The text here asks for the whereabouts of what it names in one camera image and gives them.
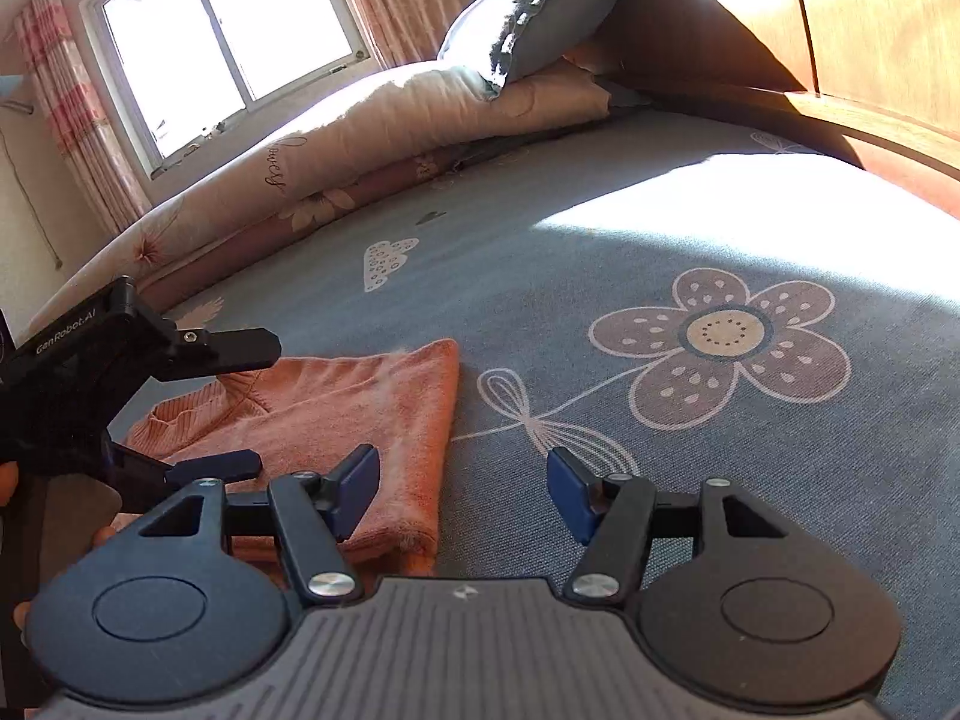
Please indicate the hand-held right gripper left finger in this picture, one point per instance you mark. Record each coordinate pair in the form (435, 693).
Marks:
(360, 484)

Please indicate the person's left hand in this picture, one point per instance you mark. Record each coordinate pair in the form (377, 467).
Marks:
(6, 484)

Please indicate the window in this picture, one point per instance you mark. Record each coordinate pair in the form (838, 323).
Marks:
(225, 37)

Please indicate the grey-blue printed bed sheet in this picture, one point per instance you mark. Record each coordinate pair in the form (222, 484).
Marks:
(600, 240)

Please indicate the pink floral folded quilt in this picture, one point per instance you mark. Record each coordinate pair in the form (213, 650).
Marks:
(360, 112)

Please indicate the wooden headboard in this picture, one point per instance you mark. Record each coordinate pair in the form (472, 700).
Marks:
(862, 15)

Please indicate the orange knit sweater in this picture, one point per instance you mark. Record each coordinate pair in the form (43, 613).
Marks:
(360, 405)

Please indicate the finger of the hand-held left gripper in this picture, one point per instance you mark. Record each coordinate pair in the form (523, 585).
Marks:
(210, 463)
(225, 352)

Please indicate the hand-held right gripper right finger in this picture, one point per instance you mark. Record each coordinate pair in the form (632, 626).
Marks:
(566, 487)

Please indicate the grey-blue pillow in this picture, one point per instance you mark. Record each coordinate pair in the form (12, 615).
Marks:
(525, 22)

